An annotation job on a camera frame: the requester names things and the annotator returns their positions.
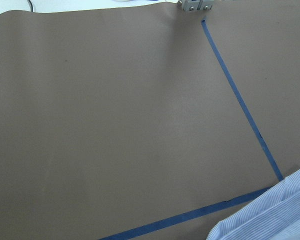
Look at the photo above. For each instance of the light blue striped shirt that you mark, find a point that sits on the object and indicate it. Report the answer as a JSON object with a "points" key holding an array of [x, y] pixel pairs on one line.
{"points": [[274, 215]]}

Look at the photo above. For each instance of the grey aluminium post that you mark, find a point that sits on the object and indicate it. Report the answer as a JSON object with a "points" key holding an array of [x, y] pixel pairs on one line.
{"points": [[195, 5]]}

